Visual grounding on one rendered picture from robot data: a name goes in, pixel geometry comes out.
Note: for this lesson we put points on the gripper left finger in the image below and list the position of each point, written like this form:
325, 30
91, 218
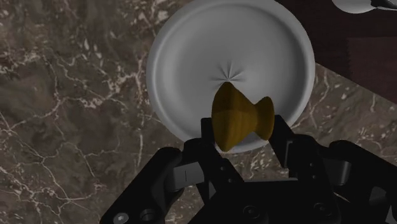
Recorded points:
161, 183

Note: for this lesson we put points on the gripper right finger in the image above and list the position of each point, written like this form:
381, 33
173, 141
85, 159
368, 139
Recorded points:
347, 173

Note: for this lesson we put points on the yellow wooden hourglass-shaped piece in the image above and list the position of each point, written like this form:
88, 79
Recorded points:
238, 119

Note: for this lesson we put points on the dark red robot stand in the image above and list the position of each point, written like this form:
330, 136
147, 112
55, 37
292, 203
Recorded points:
356, 46

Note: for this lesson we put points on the white round plate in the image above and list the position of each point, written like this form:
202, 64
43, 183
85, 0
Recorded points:
201, 62

